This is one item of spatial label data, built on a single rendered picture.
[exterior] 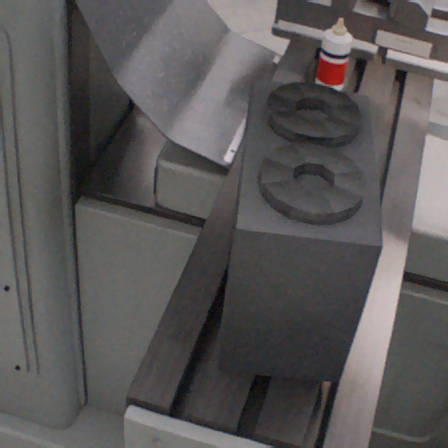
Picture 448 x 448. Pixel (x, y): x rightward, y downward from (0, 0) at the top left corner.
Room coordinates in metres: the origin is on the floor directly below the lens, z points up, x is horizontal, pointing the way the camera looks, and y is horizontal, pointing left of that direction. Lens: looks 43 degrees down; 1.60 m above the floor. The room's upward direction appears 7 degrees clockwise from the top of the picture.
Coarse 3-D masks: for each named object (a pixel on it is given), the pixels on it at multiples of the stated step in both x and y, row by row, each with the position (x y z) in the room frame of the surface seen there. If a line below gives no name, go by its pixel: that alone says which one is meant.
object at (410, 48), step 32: (288, 0) 1.13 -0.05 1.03; (320, 0) 1.13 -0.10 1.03; (352, 0) 1.10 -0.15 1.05; (384, 0) 1.17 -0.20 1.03; (288, 32) 1.11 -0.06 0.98; (320, 32) 1.11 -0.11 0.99; (352, 32) 1.10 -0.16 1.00; (384, 32) 1.09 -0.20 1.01; (416, 32) 1.08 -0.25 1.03; (416, 64) 1.07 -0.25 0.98
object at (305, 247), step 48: (288, 96) 0.65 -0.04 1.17; (336, 96) 0.67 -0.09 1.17; (288, 144) 0.60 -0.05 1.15; (336, 144) 0.60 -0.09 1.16; (240, 192) 0.52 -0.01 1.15; (288, 192) 0.51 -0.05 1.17; (336, 192) 0.52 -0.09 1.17; (240, 240) 0.48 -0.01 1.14; (288, 240) 0.48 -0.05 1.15; (336, 240) 0.48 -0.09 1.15; (240, 288) 0.48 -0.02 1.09; (288, 288) 0.48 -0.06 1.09; (336, 288) 0.48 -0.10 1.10; (240, 336) 0.48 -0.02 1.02; (288, 336) 0.48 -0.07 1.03; (336, 336) 0.48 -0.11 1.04
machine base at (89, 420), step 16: (0, 416) 0.87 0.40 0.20; (16, 416) 0.88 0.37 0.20; (80, 416) 0.90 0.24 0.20; (96, 416) 0.90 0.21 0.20; (112, 416) 0.91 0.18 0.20; (0, 432) 0.84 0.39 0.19; (16, 432) 0.84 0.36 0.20; (32, 432) 0.85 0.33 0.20; (48, 432) 0.85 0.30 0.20; (64, 432) 0.86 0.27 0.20; (80, 432) 0.86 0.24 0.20; (96, 432) 0.87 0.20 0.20; (112, 432) 0.87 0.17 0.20
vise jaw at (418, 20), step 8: (392, 0) 1.09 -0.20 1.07; (400, 0) 1.09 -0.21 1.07; (408, 0) 1.09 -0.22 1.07; (416, 0) 1.09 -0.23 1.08; (424, 0) 1.10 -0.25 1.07; (432, 0) 1.12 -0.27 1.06; (392, 8) 1.09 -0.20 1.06; (400, 8) 1.09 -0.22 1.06; (408, 8) 1.09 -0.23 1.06; (416, 8) 1.08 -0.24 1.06; (424, 8) 1.08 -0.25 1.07; (392, 16) 1.09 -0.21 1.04; (400, 16) 1.09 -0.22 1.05; (408, 16) 1.08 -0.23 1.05; (416, 16) 1.08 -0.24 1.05; (424, 16) 1.08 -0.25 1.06; (408, 24) 1.08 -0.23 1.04; (416, 24) 1.08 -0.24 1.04; (424, 24) 1.08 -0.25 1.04
